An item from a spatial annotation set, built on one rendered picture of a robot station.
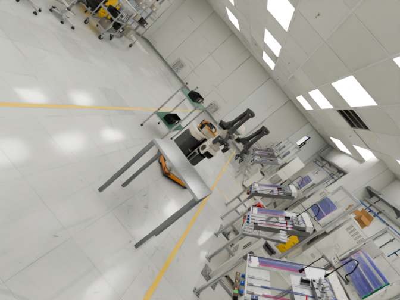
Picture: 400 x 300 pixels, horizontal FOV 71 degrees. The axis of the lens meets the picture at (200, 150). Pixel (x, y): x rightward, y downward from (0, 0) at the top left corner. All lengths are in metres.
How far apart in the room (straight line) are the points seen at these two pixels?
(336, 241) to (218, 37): 10.30
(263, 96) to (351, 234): 9.09
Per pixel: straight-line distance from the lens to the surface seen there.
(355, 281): 2.65
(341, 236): 3.85
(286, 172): 8.33
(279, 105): 12.27
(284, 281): 4.03
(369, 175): 7.14
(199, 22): 13.05
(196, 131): 4.35
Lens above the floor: 1.66
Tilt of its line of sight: 14 degrees down
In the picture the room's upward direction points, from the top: 50 degrees clockwise
